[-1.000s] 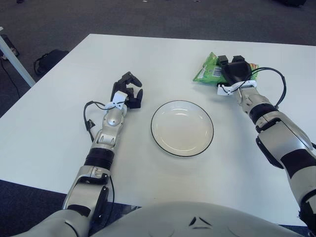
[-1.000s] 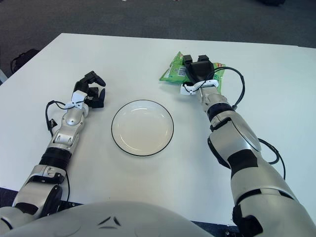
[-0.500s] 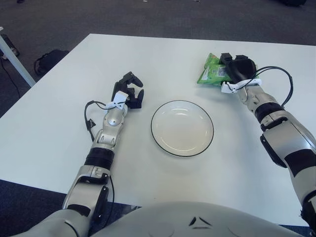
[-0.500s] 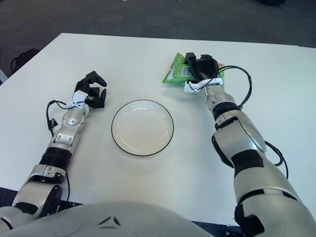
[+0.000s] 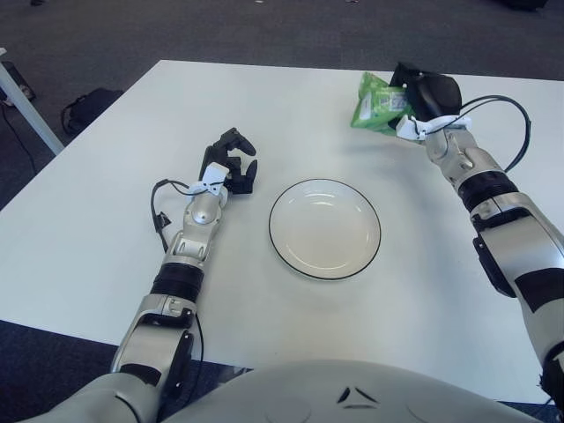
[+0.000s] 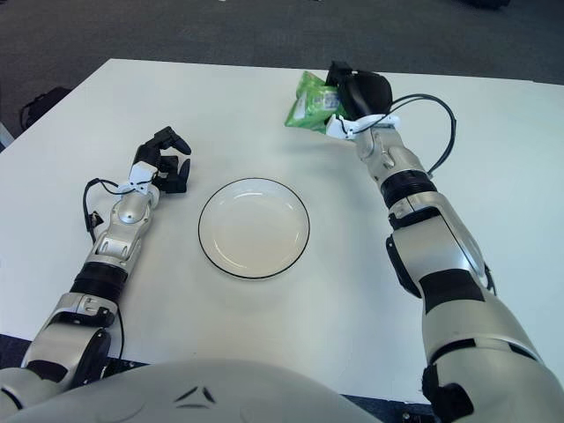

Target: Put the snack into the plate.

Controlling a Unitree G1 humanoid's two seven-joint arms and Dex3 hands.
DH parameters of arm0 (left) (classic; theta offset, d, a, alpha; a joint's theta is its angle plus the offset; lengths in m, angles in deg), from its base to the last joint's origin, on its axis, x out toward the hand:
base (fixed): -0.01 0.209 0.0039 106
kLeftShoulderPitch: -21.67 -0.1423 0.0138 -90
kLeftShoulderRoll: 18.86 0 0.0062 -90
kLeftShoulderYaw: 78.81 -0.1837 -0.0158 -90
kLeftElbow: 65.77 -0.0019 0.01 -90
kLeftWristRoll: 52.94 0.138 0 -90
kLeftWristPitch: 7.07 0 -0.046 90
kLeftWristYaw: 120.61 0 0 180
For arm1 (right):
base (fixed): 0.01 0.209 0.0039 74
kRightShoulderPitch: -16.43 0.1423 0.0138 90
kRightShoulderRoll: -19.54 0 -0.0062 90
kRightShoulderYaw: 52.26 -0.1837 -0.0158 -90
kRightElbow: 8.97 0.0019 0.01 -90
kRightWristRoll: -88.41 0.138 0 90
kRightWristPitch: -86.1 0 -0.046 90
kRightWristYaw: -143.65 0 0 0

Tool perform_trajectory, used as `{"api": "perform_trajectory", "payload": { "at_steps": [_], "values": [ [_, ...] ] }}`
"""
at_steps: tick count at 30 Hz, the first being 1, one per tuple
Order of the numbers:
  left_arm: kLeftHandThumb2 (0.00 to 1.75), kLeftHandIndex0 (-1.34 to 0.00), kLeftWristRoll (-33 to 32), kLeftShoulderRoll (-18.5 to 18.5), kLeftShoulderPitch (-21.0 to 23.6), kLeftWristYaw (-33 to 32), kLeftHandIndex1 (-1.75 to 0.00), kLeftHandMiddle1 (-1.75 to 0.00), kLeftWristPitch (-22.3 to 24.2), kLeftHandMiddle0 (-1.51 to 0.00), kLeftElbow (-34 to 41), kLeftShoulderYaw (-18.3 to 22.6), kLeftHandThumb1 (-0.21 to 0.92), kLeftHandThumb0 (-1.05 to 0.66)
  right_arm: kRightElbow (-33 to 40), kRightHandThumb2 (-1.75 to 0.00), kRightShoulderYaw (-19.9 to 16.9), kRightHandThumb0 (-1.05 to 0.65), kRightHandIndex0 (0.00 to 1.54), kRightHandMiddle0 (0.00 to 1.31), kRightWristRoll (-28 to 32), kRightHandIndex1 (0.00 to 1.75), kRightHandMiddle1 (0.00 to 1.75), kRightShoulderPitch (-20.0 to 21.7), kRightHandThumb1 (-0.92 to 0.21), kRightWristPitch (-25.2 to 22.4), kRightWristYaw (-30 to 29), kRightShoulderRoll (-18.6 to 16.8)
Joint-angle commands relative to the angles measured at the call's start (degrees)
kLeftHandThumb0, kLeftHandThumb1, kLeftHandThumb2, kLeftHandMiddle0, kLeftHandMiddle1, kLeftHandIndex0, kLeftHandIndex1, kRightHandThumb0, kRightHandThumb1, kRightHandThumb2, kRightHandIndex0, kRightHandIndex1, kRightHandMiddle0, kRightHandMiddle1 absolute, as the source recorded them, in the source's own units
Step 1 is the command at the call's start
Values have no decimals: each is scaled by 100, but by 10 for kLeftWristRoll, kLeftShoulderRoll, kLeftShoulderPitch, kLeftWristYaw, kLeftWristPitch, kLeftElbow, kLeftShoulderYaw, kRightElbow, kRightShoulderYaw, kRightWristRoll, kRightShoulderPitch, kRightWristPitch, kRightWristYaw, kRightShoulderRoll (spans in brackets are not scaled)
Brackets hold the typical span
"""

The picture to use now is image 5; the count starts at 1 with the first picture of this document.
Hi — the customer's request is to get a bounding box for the white table leg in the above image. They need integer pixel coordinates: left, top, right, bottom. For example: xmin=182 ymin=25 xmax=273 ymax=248
xmin=0 ymin=47 xmax=65 ymax=155

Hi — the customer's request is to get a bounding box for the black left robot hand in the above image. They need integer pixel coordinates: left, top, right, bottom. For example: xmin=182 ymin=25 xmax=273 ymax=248
xmin=202 ymin=127 xmax=259 ymax=196

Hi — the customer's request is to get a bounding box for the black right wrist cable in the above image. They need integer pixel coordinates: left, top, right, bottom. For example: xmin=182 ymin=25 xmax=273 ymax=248
xmin=453 ymin=95 xmax=532 ymax=173

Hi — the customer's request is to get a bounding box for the black bag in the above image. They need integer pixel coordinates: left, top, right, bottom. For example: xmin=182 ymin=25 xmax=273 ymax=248
xmin=61 ymin=87 xmax=124 ymax=133

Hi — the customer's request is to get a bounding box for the grey robot torso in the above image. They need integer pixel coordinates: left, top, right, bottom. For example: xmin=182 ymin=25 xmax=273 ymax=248
xmin=162 ymin=359 xmax=543 ymax=423

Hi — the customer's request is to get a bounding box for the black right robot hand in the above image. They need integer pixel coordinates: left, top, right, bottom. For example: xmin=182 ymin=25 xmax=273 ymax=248
xmin=389 ymin=61 xmax=463 ymax=122

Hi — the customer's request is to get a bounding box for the thin black floor cable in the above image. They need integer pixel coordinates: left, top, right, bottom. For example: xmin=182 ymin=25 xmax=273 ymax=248
xmin=0 ymin=104 xmax=36 ymax=173

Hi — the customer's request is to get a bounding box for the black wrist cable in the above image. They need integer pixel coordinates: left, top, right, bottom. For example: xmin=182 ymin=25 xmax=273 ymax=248
xmin=151 ymin=178 xmax=208 ymax=252
xmin=453 ymin=95 xmax=532 ymax=173

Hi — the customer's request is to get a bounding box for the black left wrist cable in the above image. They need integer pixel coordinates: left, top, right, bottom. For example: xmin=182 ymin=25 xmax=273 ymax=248
xmin=151 ymin=178 xmax=208 ymax=252

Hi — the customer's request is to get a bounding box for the green snack bag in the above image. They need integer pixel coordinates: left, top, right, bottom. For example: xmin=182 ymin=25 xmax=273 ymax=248
xmin=350 ymin=71 xmax=418 ymax=136

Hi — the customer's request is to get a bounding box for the white plate with black rim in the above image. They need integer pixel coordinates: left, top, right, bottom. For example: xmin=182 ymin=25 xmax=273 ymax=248
xmin=269 ymin=177 xmax=382 ymax=281

